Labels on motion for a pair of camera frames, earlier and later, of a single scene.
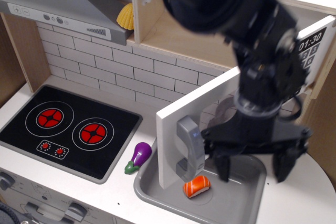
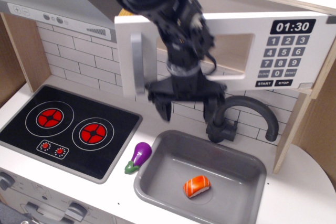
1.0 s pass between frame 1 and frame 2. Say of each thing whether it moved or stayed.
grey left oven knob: stayed
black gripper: moved
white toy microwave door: moved
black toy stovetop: stayed
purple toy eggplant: stayed
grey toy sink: stayed
